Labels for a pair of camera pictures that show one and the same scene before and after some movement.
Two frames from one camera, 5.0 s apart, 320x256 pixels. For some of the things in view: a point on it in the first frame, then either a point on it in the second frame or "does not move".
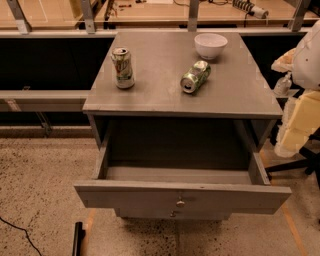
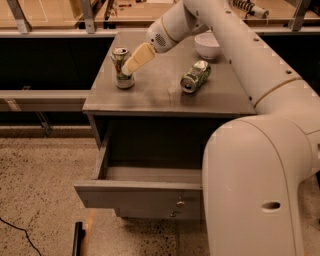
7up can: x=123 y=68 does not move
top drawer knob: x=180 y=204 does not move
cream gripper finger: x=301 y=119 to x=144 y=52
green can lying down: x=199 y=72 does not move
